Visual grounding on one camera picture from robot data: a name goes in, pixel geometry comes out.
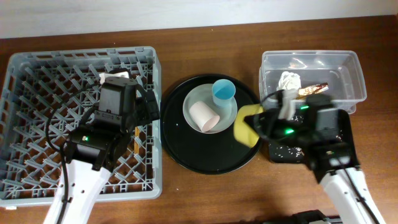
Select brown gold coffee sachet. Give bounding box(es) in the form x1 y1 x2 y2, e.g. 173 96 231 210
296 83 328 100

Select pink cup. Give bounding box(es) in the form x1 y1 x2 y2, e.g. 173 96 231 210
189 101 220 133

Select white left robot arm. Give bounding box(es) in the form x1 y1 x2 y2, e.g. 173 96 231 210
44 77 160 223

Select light blue cup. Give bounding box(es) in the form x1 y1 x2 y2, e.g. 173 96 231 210
211 79 236 108

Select food scraps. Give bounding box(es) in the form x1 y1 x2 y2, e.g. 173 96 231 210
270 114 346 158

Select black rectangular tray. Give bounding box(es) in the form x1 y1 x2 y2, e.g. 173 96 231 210
268 110 356 164

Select grey dishwasher rack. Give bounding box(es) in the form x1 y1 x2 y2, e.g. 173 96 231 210
1 47 162 209

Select yellow bowl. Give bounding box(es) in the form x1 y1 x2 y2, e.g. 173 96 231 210
233 104 264 148

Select white plate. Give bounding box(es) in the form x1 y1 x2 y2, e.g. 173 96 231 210
183 84 238 134

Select clear plastic bin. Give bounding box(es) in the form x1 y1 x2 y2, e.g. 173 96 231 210
259 50 367 114

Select white napkin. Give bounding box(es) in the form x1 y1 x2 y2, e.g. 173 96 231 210
277 71 302 90

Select wooden chopstick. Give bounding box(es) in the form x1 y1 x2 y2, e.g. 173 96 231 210
134 127 140 154

